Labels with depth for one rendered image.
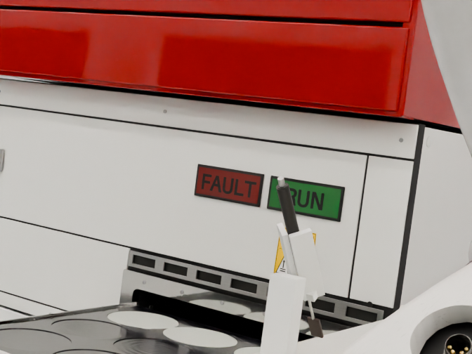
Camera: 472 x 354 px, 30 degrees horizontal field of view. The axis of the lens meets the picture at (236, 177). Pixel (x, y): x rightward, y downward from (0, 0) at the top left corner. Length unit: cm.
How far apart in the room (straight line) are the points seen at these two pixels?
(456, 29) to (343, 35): 85
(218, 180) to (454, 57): 99
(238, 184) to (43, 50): 42
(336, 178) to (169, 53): 32
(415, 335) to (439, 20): 15
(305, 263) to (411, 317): 64
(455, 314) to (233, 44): 106
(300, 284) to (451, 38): 55
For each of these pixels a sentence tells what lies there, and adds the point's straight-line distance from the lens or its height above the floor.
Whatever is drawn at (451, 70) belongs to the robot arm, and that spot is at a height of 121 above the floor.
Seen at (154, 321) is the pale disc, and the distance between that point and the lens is 126.
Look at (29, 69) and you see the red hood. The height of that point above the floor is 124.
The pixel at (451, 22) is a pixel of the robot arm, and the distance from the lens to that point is 32.
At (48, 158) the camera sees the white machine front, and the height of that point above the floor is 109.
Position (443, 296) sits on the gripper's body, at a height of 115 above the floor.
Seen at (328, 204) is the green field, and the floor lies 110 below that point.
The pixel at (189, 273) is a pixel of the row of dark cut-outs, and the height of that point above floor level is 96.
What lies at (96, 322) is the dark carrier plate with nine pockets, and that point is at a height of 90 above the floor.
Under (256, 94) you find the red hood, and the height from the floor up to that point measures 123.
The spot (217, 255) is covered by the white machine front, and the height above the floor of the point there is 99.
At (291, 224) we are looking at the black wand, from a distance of 83.
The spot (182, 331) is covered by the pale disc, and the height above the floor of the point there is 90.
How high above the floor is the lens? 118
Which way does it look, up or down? 3 degrees down
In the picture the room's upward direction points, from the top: 7 degrees clockwise
